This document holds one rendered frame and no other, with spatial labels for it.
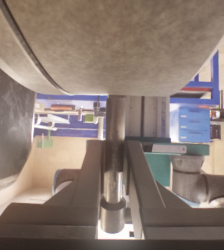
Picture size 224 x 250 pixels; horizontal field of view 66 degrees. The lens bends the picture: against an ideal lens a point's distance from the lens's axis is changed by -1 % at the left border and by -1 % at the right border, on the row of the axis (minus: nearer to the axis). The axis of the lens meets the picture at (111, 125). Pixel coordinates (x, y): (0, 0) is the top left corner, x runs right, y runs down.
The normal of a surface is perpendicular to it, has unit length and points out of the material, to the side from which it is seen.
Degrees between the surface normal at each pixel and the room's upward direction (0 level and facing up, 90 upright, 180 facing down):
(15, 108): 90
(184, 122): 90
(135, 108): 90
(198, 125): 90
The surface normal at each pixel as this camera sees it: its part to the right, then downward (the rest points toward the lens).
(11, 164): 1.00, 0.04
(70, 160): -0.04, -0.07
